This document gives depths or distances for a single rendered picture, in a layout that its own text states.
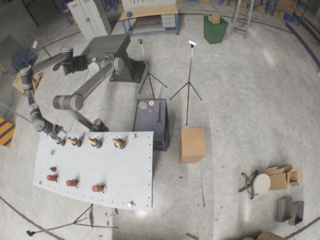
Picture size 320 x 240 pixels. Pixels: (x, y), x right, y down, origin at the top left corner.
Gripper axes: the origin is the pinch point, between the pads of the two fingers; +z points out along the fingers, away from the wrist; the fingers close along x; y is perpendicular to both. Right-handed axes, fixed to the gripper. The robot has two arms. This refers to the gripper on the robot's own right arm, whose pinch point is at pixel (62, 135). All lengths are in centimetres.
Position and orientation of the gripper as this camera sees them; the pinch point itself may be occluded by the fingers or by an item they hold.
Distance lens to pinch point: 150.5
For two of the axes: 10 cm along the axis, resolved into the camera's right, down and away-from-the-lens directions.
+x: -5.7, 7.7, -2.8
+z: 1.0, 4.1, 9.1
